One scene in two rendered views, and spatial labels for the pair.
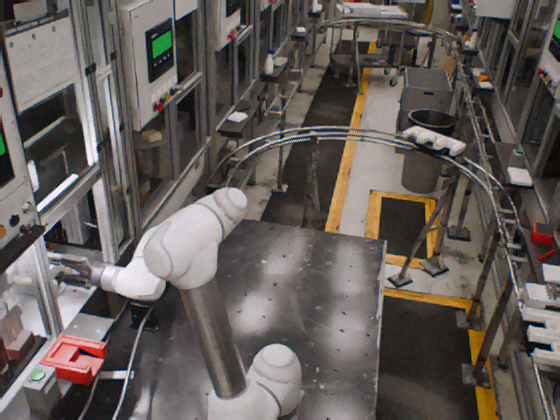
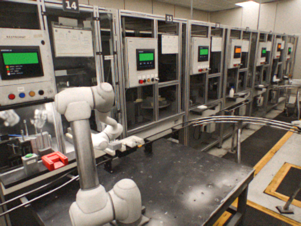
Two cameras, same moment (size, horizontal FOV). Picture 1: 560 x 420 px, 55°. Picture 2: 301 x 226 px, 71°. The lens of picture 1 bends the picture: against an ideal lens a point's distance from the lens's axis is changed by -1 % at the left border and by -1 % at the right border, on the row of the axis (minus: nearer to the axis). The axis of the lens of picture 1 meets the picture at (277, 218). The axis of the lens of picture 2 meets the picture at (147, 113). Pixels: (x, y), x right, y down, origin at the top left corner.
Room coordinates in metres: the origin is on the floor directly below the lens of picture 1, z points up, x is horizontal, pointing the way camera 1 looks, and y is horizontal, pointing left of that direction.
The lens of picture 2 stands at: (0.41, -0.75, 1.66)
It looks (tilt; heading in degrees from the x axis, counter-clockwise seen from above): 16 degrees down; 36
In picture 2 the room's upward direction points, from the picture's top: 2 degrees counter-clockwise
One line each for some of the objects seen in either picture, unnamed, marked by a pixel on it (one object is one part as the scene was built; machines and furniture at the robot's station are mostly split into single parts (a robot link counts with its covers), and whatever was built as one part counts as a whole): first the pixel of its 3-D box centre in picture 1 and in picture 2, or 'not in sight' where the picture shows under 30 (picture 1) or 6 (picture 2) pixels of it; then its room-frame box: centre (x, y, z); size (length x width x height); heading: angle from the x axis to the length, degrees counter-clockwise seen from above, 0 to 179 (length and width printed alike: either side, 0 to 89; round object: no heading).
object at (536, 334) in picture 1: (543, 330); not in sight; (1.48, -1.01, 0.84); 0.37 x 0.14 x 0.10; 170
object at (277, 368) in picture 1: (275, 377); (126, 198); (1.19, -0.02, 0.85); 0.18 x 0.16 x 0.22; 151
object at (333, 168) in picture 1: (338, 102); (283, 123); (5.99, -0.62, 0.01); 5.85 x 0.59 x 0.01; 170
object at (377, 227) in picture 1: (402, 226); (299, 183); (3.43, -0.94, 0.01); 1.00 x 0.55 x 0.01; 170
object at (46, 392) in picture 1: (39, 388); (30, 163); (0.99, 0.65, 0.97); 0.08 x 0.08 x 0.12; 80
